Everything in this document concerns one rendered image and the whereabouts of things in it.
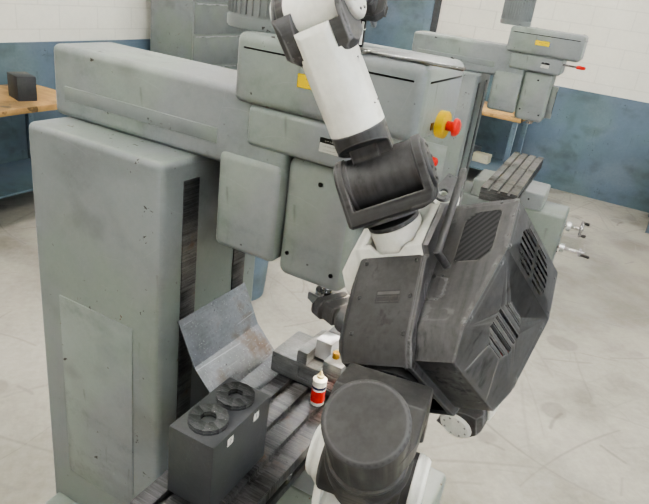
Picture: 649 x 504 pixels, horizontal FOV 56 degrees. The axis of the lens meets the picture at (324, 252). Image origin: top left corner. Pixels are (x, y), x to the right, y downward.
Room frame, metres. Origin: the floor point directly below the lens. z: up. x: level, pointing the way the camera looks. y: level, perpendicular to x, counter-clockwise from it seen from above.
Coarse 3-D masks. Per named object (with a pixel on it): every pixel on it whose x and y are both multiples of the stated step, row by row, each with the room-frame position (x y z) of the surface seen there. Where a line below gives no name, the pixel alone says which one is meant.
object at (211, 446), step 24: (240, 384) 1.17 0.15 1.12; (192, 408) 1.08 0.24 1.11; (216, 408) 1.08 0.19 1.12; (240, 408) 1.10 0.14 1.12; (264, 408) 1.14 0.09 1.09; (192, 432) 1.01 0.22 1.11; (216, 432) 1.01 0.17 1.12; (240, 432) 1.06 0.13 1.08; (264, 432) 1.16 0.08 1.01; (168, 456) 1.02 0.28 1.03; (192, 456) 0.99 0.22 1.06; (216, 456) 0.98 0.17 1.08; (240, 456) 1.06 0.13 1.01; (168, 480) 1.02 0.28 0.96; (192, 480) 0.99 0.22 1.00; (216, 480) 0.98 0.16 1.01
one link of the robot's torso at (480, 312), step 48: (384, 240) 0.92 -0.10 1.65; (432, 240) 0.90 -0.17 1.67; (480, 240) 0.88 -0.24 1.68; (528, 240) 0.97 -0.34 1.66; (384, 288) 0.87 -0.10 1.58; (432, 288) 0.84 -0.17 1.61; (480, 288) 0.80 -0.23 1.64; (528, 288) 0.88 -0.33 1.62; (384, 336) 0.80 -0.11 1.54; (432, 336) 0.77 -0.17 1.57; (480, 336) 0.78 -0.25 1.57; (528, 336) 0.86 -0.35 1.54; (432, 384) 0.78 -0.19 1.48; (480, 384) 0.76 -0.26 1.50
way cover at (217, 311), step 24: (240, 288) 1.73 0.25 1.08; (216, 312) 1.60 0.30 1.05; (240, 312) 1.69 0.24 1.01; (192, 336) 1.49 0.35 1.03; (216, 336) 1.56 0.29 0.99; (240, 336) 1.64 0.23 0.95; (264, 336) 1.71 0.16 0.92; (192, 360) 1.45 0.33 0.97; (216, 360) 1.51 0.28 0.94; (240, 360) 1.57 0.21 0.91; (264, 360) 1.64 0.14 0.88; (216, 384) 1.45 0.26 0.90; (264, 384) 1.54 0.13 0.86
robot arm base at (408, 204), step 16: (416, 144) 0.92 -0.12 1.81; (416, 160) 0.90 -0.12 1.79; (432, 160) 0.96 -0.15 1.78; (336, 176) 0.93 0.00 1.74; (432, 176) 0.91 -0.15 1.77; (416, 192) 0.89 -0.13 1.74; (432, 192) 0.88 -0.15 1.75; (352, 208) 0.90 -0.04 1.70; (368, 208) 0.90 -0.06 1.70; (384, 208) 0.89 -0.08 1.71; (400, 208) 0.89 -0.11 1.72; (416, 208) 0.88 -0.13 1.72; (352, 224) 0.89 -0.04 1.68; (368, 224) 0.89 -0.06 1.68
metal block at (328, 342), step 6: (324, 336) 1.53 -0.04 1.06; (330, 336) 1.54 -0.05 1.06; (336, 336) 1.54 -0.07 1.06; (318, 342) 1.51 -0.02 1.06; (324, 342) 1.50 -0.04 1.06; (330, 342) 1.50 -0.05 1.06; (336, 342) 1.51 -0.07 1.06; (318, 348) 1.51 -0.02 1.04; (324, 348) 1.50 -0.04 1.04; (330, 348) 1.49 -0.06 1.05; (336, 348) 1.52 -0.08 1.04; (318, 354) 1.51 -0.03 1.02; (324, 354) 1.50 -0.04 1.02; (330, 354) 1.49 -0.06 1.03
